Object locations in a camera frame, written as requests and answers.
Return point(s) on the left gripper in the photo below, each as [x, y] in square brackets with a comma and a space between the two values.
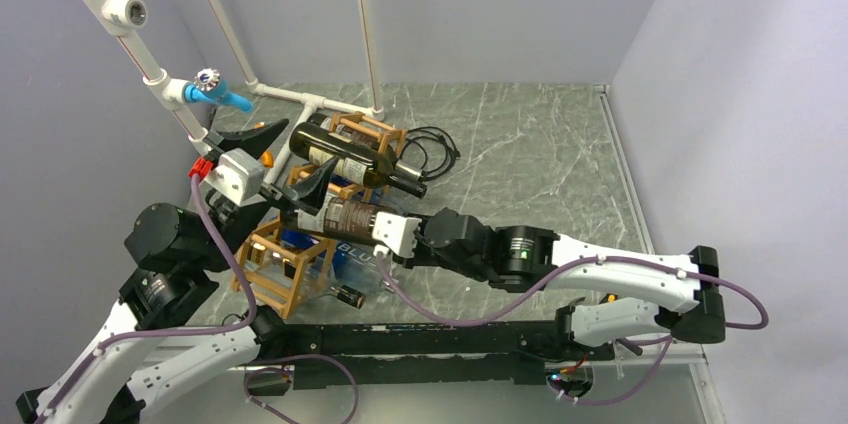
[308, 191]

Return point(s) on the dark wine bottle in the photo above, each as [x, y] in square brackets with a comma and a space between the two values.
[356, 163]
[352, 135]

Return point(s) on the green wine bottle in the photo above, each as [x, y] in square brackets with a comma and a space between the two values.
[338, 218]

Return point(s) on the wooden wine rack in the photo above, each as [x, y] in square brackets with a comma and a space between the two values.
[290, 259]

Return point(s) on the blue square bottle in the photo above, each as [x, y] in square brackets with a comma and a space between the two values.
[354, 265]

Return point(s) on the clear liquor bottle black cap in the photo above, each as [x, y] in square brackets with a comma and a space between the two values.
[343, 293]

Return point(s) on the dark wine bottle front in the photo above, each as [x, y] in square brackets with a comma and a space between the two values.
[352, 135]

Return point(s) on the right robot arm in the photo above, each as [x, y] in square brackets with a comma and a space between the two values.
[674, 293]

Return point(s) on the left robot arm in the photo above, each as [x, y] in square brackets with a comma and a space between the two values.
[146, 353]

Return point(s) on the orange plastic faucet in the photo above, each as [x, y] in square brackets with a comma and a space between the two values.
[267, 159]

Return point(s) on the blue plastic faucet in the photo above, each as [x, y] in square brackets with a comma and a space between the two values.
[209, 86]

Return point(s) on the yellow black screwdriver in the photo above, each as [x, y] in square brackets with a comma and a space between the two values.
[608, 298]

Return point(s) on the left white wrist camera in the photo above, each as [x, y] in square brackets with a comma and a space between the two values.
[235, 173]

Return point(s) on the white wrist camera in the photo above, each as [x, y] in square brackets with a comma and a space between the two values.
[395, 234]
[235, 173]

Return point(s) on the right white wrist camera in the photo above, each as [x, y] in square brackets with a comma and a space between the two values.
[395, 234]

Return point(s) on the white PVC pipe frame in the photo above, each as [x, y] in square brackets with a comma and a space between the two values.
[123, 18]

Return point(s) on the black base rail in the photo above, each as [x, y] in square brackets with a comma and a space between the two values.
[520, 352]

